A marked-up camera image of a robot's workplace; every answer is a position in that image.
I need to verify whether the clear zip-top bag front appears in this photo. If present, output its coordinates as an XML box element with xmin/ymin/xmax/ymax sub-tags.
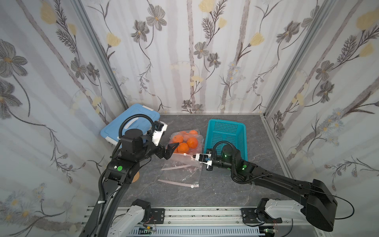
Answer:
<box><xmin>158</xmin><ymin>154</ymin><xmax>202</xmax><ymax>188</ymax></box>

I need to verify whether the clear zip-top bag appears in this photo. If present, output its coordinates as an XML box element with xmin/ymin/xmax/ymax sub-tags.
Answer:
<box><xmin>158</xmin><ymin>154</ymin><xmax>202</xmax><ymax>188</ymax></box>
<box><xmin>169</xmin><ymin>129</ymin><xmax>204</xmax><ymax>155</ymax></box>

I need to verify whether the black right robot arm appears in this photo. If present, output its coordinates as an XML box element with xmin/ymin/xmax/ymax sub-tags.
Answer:
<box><xmin>193</xmin><ymin>141</ymin><xmax>338</xmax><ymax>232</ymax></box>

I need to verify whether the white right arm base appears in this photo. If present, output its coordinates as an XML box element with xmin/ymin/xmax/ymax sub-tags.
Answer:
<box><xmin>241</xmin><ymin>197</ymin><xmax>311</xmax><ymax>223</ymax></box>

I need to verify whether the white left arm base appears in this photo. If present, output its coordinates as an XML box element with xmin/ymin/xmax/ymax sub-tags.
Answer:
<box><xmin>108</xmin><ymin>199</ymin><xmax>165</xmax><ymax>237</ymax></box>

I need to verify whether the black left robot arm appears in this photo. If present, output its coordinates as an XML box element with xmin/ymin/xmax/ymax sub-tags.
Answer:
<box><xmin>80</xmin><ymin>114</ymin><xmax>179</xmax><ymax>237</ymax></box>

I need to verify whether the clear zip-top bag rear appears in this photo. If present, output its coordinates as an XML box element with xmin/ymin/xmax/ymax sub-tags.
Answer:
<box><xmin>169</xmin><ymin>129</ymin><xmax>204</xmax><ymax>155</ymax></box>

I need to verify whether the teal plastic basket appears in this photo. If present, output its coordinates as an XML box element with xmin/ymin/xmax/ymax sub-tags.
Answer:
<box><xmin>204</xmin><ymin>119</ymin><xmax>248</xmax><ymax>161</ymax></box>

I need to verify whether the blue lid storage box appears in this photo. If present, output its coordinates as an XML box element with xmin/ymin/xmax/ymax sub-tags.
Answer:
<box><xmin>100</xmin><ymin>104</ymin><xmax>160</xmax><ymax>145</ymax></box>

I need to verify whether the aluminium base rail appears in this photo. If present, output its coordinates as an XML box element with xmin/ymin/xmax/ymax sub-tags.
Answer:
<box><xmin>128</xmin><ymin>206</ymin><xmax>326</xmax><ymax>237</ymax></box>

